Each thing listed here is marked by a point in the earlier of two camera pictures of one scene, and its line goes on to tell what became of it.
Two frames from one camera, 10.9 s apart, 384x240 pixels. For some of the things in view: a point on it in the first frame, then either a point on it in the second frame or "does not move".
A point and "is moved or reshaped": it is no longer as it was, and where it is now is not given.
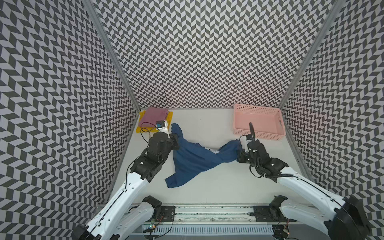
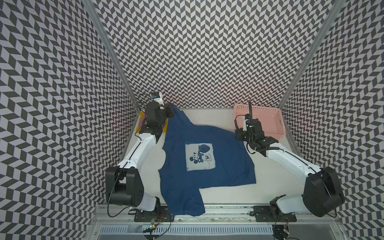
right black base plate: x=262 y=213 does not move
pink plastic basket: x=268 y=123 does not move
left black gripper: x=173 y=139 -> x=168 y=107
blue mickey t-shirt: x=191 y=156 is moved or reshaped
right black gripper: x=240 y=156 -> x=238 y=134
